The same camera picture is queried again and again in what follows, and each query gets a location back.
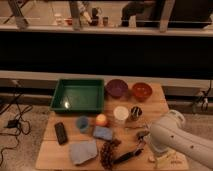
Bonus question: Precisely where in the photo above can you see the black handled brush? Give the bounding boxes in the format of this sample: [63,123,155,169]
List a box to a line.
[113,131,149,164]

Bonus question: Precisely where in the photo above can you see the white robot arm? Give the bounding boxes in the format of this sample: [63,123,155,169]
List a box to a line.
[146,110,213,169]

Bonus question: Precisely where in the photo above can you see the purple bowl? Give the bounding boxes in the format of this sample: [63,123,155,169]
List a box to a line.
[105,79,128,98]

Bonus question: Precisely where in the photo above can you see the red bowl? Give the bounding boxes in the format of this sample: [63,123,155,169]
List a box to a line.
[132,82,152,102]

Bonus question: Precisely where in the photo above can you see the white cup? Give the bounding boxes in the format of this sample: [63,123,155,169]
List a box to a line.
[113,106,129,125]

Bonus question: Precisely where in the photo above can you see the green plastic tray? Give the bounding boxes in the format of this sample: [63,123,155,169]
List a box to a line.
[50,79,104,114]

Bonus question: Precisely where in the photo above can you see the red yellow apple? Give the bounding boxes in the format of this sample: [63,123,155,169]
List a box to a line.
[95,114,108,126]

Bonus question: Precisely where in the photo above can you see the dark metal can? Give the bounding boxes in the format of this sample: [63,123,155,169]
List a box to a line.
[130,106,142,121]

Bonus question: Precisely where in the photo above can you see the blue cup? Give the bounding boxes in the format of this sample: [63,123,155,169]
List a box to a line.
[76,116,89,133]

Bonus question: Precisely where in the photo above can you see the metal fork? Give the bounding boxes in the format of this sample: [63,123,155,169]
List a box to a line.
[125,124,149,129]

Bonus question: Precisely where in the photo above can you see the wooden board table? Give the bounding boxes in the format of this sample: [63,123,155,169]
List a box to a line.
[36,83,189,171]

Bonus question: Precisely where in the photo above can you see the black remote control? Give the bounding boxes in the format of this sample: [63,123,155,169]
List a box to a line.
[54,122,68,145]

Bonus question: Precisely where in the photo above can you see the grey blue cloth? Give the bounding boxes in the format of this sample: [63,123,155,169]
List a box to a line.
[70,140,98,165]

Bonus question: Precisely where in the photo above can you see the black cables on floor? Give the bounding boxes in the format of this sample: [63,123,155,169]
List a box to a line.
[0,81,34,167]

